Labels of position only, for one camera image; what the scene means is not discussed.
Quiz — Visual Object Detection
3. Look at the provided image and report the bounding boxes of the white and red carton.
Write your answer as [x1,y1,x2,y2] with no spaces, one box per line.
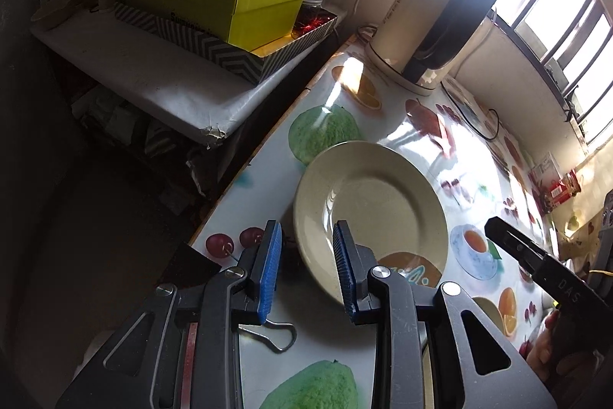
[529,153,561,190]

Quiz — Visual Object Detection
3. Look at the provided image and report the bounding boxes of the large green box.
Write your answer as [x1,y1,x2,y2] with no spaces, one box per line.
[122,0,315,53]

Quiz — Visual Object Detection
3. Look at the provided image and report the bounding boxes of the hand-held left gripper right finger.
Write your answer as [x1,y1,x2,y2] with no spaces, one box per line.
[333,220,559,409]

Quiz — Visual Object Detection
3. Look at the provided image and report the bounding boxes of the fruit printed table cover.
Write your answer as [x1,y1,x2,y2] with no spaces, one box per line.
[189,38,613,409]

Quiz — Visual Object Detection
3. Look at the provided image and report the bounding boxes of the red packet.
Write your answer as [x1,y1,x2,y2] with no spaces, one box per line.
[543,172,581,211]

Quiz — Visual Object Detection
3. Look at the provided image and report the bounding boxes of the chevron patterned box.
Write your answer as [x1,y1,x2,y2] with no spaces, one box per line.
[112,2,338,86]

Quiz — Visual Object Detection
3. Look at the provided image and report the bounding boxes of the shelf with white cover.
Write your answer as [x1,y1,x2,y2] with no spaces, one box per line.
[30,9,336,146]

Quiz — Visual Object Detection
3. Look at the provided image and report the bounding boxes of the beige bowl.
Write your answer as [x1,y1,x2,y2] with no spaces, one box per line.
[31,0,82,31]

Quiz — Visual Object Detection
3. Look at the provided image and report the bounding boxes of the black power cable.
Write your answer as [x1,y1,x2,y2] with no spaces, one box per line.
[441,78,501,142]

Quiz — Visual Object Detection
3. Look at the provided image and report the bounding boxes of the person's right hand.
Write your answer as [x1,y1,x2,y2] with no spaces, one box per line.
[524,310,563,395]

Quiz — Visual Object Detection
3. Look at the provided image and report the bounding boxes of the cream plate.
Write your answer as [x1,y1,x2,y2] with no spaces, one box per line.
[293,141,449,304]

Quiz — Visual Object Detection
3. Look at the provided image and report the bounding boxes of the cream electric kettle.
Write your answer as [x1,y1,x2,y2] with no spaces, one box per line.
[365,0,501,97]

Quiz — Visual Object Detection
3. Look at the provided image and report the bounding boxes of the metal wire clip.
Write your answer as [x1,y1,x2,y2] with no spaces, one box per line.
[237,320,298,353]

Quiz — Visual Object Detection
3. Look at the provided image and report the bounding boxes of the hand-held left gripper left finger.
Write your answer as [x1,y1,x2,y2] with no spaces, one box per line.
[56,220,288,409]

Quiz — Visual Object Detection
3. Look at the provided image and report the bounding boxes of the glass jar with metal lid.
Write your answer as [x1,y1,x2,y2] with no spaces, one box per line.
[299,0,327,37]

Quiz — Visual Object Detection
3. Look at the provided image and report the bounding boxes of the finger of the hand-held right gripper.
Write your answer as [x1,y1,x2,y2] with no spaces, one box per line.
[485,217,551,283]

